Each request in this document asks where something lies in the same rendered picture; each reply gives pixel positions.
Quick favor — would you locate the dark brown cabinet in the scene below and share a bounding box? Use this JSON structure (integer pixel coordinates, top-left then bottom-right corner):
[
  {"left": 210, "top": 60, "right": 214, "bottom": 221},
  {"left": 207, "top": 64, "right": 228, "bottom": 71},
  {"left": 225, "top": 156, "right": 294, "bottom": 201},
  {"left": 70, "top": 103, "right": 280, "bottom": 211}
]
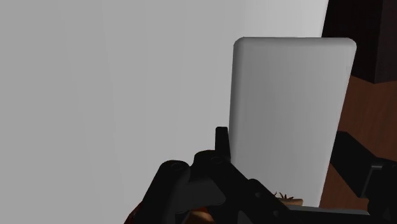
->
[{"left": 321, "top": 0, "right": 397, "bottom": 84}]

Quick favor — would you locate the white rounded rectangular slab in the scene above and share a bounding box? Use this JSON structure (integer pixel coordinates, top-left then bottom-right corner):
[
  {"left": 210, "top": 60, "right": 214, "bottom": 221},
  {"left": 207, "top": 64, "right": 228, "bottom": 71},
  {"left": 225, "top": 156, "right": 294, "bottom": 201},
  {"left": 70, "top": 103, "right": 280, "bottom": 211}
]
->
[{"left": 228, "top": 36, "right": 358, "bottom": 208}]

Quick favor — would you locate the red orange object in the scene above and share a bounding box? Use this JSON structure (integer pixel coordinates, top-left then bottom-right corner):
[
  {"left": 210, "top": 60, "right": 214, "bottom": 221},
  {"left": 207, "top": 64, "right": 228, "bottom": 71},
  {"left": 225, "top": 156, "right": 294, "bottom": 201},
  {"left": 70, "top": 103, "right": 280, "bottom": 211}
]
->
[{"left": 181, "top": 207, "right": 216, "bottom": 224}]

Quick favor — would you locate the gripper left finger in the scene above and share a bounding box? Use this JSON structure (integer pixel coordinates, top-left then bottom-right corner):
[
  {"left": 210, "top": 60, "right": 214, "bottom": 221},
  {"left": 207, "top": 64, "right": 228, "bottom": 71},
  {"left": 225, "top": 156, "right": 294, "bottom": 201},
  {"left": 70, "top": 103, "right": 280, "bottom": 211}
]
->
[{"left": 132, "top": 126, "right": 294, "bottom": 224}]

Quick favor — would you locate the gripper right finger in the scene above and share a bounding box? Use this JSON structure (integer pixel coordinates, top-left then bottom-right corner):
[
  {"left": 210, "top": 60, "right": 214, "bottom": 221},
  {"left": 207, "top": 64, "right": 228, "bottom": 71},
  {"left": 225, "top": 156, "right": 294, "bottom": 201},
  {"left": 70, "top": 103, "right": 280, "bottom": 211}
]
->
[{"left": 330, "top": 131, "right": 397, "bottom": 224}]

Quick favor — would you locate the tan spiky object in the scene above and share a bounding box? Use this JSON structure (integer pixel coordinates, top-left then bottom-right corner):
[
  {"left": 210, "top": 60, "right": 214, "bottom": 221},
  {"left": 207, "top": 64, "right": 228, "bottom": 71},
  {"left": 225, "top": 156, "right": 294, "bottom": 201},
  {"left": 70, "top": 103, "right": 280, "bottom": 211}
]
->
[{"left": 272, "top": 191, "right": 303, "bottom": 207}]

